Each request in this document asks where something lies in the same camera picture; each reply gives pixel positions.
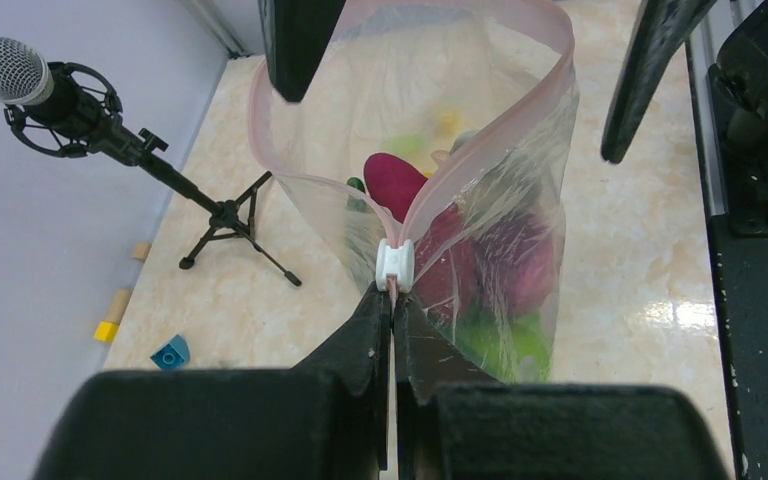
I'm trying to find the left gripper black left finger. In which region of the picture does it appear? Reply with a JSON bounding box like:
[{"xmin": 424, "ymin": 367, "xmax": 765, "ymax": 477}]
[{"xmin": 293, "ymin": 283, "xmax": 392, "ymax": 479}]

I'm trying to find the small wooden block back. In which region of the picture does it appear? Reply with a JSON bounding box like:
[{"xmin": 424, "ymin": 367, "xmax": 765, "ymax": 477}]
[{"xmin": 132, "ymin": 242, "xmax": 152, "ymax": 262}]

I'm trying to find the green cucumber toy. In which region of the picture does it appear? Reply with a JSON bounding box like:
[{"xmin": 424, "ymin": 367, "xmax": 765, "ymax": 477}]
[{"xmin": 345, "ymin": 176, "xmax": 372, "ymax": 217}]

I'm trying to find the blue square block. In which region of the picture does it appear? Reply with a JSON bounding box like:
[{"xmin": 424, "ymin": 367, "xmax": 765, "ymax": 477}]
[{"xmin": 150, "ymin": 335, "xmax": 190, "ymax": 370}]

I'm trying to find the red fruit toy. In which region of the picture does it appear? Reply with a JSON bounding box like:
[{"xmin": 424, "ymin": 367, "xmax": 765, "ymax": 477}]
[{"xmin": 363, "ymin": 153, "xmax": 478, "ymax": 324}]

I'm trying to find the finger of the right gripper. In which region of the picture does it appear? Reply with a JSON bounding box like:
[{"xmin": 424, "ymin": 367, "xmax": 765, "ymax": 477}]
[
  {"xmin": 258, "ymin": 0, "xmax": 345, "ymax": 103},
  {"xmin": 600, "ymin": 0, "xmax": 715, "ymax": 164}
]

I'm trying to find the yellow wooden cylinder block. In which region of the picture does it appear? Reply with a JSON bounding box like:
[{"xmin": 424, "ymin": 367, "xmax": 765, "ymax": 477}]
[{"xmin": 94, "ymin": 289, "xmax": 132, "ymax": 343}]

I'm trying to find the black microphone on tripod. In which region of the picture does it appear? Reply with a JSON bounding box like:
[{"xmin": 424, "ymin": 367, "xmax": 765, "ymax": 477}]
[{"xmin": 0, "ymin": 37, "xmax": 272, "ymax": 270}]

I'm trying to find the clear zip top bag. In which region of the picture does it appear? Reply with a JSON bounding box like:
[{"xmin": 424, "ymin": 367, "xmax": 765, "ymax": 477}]
[{"xmin": 249, "ymin": 1, "xmax": 578, "ymax": 348}]

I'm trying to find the green lime toy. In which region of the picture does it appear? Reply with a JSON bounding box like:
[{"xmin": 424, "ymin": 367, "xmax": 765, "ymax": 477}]
[{"xmin": 454, "ymin": 312, "xmax": 553, "ymax": 383}]

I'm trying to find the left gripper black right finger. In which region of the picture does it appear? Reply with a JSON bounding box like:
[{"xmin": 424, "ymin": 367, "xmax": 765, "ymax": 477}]
[{"xmin": 393, "ymin": 294, "xmax": 499, "ymax": 479}]

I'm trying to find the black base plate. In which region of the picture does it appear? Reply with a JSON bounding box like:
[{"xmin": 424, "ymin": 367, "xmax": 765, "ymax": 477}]
[{"xmin": 685, "ymin": 0, "xmax": 768, "ymax": 480}]

